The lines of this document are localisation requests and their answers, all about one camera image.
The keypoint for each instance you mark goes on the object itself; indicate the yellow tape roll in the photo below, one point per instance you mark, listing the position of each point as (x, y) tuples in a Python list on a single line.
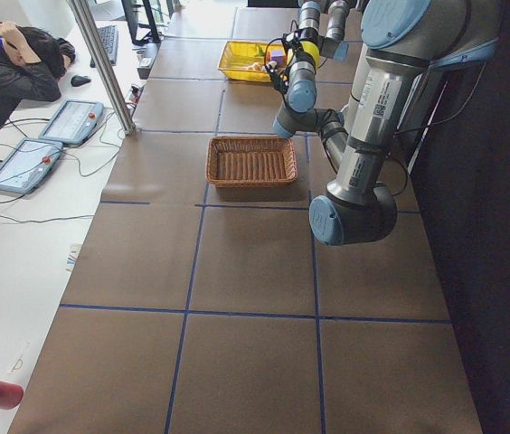
[(311, 48)]

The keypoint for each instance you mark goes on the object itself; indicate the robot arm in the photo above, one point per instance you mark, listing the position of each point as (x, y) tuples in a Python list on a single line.
[(401, 40), (321, 27)]

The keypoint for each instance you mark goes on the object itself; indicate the brown wicker basket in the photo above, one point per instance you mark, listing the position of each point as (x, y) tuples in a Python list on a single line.
[(234, 162)]

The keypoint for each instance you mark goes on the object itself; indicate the yellow plastic basket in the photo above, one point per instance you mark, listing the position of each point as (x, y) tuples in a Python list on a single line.
[(238, 54)]

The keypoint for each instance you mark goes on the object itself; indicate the toy croissant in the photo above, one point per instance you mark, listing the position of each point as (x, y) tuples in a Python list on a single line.
[(255, 67)]

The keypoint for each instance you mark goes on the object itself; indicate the white black toy figure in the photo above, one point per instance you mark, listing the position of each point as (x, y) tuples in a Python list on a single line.
[(270, 66)]

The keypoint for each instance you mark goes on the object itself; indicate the purple cube block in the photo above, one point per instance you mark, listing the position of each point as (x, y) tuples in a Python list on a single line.
[(277, 55)]

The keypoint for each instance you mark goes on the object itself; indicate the upper teach pendant tablet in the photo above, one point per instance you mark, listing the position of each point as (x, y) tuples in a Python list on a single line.
[(73, 122)]

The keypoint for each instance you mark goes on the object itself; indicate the teach pendant tablet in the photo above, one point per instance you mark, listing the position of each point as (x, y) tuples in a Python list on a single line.
[(26, 167), (73, 122)]

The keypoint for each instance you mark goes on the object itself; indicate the black computer mouse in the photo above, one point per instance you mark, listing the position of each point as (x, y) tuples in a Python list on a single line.
[(79, 80)]

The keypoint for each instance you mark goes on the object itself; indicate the lower teach pendant tablet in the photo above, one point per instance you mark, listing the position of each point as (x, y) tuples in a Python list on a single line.
[(26, 167)]

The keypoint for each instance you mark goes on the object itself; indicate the black keyboard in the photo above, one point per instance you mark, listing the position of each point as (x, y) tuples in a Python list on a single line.
[(108, 35)]

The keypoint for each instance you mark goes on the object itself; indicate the person in black jacket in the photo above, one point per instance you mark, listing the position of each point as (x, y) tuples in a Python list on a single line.
[(31, 64)]

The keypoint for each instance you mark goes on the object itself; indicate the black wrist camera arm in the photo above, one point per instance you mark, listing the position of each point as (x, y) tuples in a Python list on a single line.
[(278, 80)]

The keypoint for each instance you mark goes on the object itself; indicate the aluminium frame post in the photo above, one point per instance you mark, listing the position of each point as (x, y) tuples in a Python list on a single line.
[(90, 34)]

